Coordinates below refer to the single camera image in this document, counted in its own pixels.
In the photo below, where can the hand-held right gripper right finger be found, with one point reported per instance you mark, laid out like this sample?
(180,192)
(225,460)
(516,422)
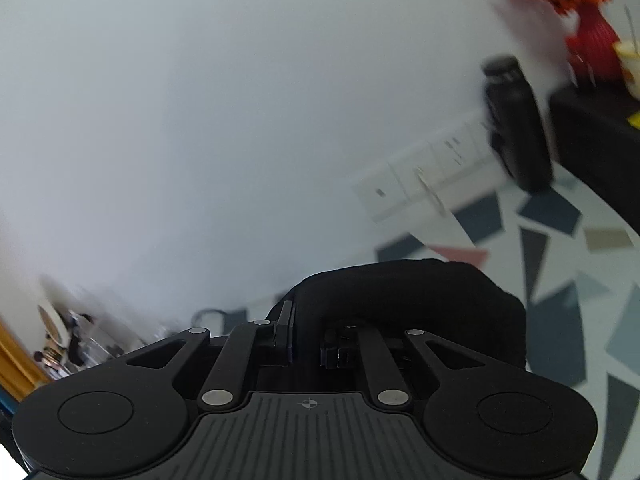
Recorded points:
(336,351)

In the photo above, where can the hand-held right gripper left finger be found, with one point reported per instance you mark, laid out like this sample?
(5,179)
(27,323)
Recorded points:
(286,332)

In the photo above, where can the black garment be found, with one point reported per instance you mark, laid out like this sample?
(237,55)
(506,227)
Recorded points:
(400,290)

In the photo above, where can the clear plastic bag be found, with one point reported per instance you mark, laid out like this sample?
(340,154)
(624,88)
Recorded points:
(100,345)

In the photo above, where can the geometric patterned sheet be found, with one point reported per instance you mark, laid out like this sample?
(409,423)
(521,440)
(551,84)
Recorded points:
(550,270)

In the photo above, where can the black water bottle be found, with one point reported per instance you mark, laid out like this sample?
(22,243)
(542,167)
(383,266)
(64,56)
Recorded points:
(520,125)

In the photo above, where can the black storage box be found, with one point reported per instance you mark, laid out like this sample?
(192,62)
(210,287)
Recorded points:
(600,135)

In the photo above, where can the red ribbed vase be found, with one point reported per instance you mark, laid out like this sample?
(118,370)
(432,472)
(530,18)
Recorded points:
(595,40)

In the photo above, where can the cream mug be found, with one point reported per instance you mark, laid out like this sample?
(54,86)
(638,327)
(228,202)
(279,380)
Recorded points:
(631,60)

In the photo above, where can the white wall socket panel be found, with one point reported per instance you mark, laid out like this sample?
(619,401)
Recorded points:
(400,185)

